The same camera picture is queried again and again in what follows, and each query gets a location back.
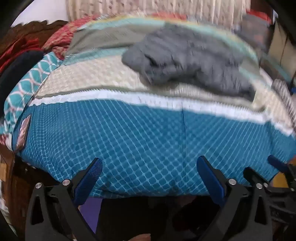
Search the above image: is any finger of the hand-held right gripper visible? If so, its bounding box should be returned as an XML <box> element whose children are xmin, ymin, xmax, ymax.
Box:
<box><xmin>244</xmin><ymin>166</ymin><xmax>269</xmax><ymax>186</ymax></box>
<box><xmin>268</xmin><ymin>155</ymin><xmax>296</xmax><ymax>184</ymax></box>

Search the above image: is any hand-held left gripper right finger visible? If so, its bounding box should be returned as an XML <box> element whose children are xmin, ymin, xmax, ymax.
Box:
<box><xmin>196</xmin><ymin>156</ymin><xmax>273</xmax><ymax>241</ymax></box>

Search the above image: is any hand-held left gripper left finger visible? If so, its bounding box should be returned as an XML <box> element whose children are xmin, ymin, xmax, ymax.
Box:
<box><xmin>25</xmin><ymin>158</ymin><xmax>103</xmax><ymax>241</ymax></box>

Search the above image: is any grey jacket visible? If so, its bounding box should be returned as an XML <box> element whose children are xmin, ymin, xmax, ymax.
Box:
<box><xmin>121</xmin><ymin>24</ymin><xmax>257</xmax><ymax>101</ymax></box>

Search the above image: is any purple garment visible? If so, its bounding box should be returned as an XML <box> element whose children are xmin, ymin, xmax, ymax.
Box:
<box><xmin>79</xmin><ymin>197</ymin><xmax>102</xmax><ymax>234</ymax></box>

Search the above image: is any striped patchwork bedspread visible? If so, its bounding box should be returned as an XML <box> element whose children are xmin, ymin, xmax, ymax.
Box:
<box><xmin>11</xmin><ymin>13</ymin><xmax>296</xmax><ymax>200</ymax></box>

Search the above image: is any wooden bed side board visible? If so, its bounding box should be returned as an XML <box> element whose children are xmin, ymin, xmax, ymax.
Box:
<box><xmin>0</xmin><ymin>148</ymin><xmax>58</xmax><ymax>232</ymax></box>

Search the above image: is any smartphone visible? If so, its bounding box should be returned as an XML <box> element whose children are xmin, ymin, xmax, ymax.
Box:
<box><xmin>16</xmin><ymin>114</ymin><xmax>32</xmax><ymax>153</ymax></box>

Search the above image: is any teal wave-pattern pillow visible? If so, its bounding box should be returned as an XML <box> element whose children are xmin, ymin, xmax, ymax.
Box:
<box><xmin>3</xmin><ymin>52</ymin><xmax>58</xmax><ymax>149</ymax></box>

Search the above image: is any grey cabinet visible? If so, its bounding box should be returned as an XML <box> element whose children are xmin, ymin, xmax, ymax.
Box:
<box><xmin>267</xmin><ymin>21</ymin><xmax>296</xmax><ymax>79</ymax></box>

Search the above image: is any dark navy cloth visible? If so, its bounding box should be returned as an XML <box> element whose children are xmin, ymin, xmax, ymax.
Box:
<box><xmin>0</xmin><ymin>50</ymin><xmax>44</xmax><ymax>116</ymax></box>

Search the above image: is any dark red-edged box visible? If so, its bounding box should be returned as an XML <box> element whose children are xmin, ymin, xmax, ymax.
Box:
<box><xmin>240</xmin><ymin>9</ymin><xmax>274</xmax><ymax>52</ymax></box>

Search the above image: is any red patterned quilt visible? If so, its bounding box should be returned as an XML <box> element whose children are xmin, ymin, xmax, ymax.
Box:
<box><xmin>43</xmin><ymin>15</ymin><xmax>100</xmax><ymax>61</ymax></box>

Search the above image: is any red fleece cloth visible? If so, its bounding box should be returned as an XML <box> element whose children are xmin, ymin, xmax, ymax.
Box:
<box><xmin>0</xmin><ymin>38</ymin><xmax>44</xmax><ymax>72</ymax></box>

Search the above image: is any carved wooden headboard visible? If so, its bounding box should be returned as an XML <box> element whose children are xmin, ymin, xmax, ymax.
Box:
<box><xmin>0</xmin><ymin>20</ymin><xmax>70</xmax><ymax>49</ymax></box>

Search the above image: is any beige floral curtain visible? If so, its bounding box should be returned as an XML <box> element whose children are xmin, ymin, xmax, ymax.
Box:
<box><xmin>66</xmin><ymin>0</ymin><xmax>251</xmax><ymax>26</ymax></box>

